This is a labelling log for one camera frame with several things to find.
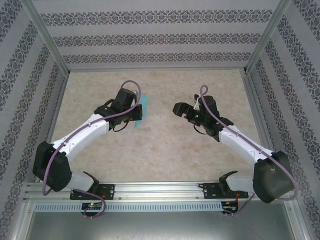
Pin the teal cloth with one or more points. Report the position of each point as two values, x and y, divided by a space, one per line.
145 107

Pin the right circuit board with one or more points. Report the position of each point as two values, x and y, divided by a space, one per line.
228 205

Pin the aluminium frame crossbar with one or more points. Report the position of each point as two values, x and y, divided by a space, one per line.
155 69

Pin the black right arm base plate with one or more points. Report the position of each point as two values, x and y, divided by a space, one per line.
208 191

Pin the aluminium mounting rail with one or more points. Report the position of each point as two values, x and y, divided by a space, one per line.
160 190

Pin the aluminium side rail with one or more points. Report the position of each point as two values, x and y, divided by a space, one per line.
56 112
261 125

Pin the left circuit board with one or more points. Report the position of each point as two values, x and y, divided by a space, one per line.
91 206

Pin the circuit board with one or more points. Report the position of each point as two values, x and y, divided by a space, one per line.
228 205
91 206

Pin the aluminium frame post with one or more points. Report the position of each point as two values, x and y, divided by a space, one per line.
48 37
266 37

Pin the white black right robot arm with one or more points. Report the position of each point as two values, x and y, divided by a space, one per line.
237 145

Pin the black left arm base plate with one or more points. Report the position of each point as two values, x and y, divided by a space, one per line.
108 191

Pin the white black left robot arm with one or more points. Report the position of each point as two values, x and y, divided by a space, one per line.
82 137

